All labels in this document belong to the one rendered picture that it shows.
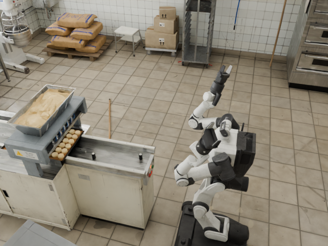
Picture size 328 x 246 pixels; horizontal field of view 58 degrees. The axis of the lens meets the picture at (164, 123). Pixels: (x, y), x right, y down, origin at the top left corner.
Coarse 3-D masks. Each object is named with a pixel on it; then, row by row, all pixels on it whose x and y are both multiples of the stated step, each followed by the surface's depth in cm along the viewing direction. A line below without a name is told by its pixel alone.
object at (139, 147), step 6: (0, 120) 293; (6, 126) 293; (12, 126) 291; (84, 138) 275; (90, 138) 273; (96, 138) 272; (102, 138) 272; (108, 144) 272; (114, 144) 270; (120, 144) 268; (126, 144) 266; (132, 144) 265; (138, 144) 265; (138, 150) 267; (144, 150) 265; (150, 150) 263
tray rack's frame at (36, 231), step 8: (16, 232) 100; (24, 232) 100; (32, 232) 100; (40, 232) 100; (48, 232) 100; (8, 240) 98; (16, 240) 98; (24, 240) 98; (32, 240) 98; (40, 240) 98; (48, 240) 98; (56, 240) 97; (64, 240) 97
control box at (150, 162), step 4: (152, 156) 262; (148, 160) 259; (152, 160) 261; (148, 164) 255; (152, 164) 263; (148, 168) 252; (152, 168) 266; (148, 172) 253; (148, 176) 255; (144, 180) 251; (148, 180) 258; (144, 184) 255
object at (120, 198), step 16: (80, 144) 274; (96, 144) 274; (96, 160) 259; (112, 160) 259; (128, 160) 259; (144, 160) 259; (80, 176) 262; (96, 176) 256; (112, 176) 250; (128, 176) 245; (80, 192) 278; (96, 192) 272; (112, 192) 265; (128, 192) 259; (144, 192) 264; (80, 208) 297; (96, 208) 289; (112, 208) 282; (128, 208) 275; (144, 208) 275; (128, 224) 293; (144, 224) 287
